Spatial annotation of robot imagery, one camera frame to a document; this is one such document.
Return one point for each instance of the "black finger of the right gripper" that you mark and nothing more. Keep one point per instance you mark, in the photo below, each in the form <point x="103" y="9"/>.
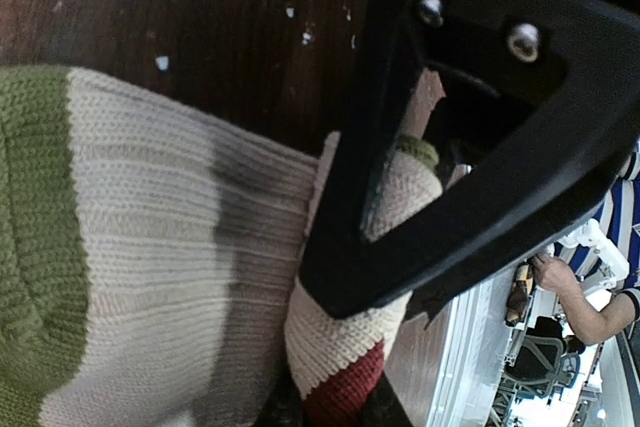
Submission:
<point x="541" y="100"/>

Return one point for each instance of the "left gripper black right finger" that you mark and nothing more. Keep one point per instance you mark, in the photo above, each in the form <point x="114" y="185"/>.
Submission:
<point x="383" y="408"/>

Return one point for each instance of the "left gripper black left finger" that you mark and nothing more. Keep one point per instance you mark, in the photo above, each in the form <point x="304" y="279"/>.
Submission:
<point x="283" y="407"/>

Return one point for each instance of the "striped beige brown sock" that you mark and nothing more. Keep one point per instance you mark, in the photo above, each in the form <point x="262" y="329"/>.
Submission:
<point x="149" y="258"/>

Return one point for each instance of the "black office chair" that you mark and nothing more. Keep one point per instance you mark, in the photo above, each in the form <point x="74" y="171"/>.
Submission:
<point x="547" y="360"/>

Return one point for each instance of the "person in striped shirt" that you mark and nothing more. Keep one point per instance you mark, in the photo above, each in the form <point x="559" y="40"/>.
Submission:
<point x="594" y="271"/>

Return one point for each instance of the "aluminium front table rail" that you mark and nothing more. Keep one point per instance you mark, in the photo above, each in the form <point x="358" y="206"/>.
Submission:
<point x="471" y="361"/>

